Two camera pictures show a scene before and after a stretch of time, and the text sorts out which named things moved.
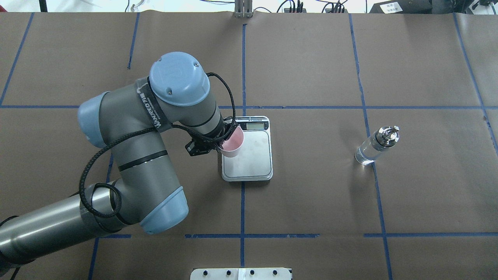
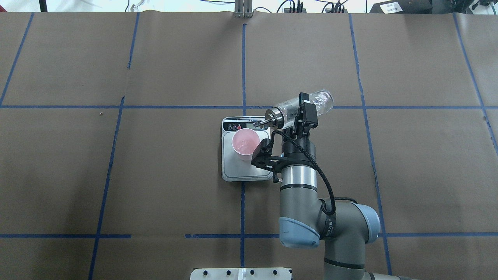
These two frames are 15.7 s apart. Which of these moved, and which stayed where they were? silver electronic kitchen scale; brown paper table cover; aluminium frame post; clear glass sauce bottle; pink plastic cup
Moved: pink plastic cup; clear glass sauce bottle
Stayed: silver electronic kitchen scale; brown paper table cover; aluminium frame post
